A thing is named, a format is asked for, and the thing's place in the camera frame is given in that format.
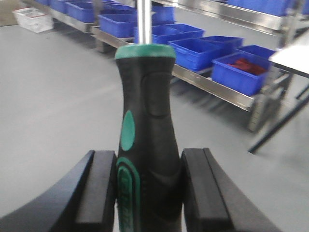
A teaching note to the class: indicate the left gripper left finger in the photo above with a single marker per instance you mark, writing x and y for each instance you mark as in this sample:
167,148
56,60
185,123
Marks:
81,201

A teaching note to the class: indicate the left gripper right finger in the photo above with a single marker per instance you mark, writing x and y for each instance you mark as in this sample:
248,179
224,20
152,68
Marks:
213,202

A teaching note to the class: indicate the green black screwdriver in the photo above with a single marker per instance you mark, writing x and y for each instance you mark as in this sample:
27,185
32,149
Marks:
148,165

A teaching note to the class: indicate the blue bin with red items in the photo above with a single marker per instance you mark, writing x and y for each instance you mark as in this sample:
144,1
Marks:
244,73

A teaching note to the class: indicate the steel storage shelf rack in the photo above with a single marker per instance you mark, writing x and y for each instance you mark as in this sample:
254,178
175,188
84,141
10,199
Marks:
258,105

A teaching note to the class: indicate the white plastic basket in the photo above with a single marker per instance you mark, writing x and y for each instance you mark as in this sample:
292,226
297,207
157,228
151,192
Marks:
33,20

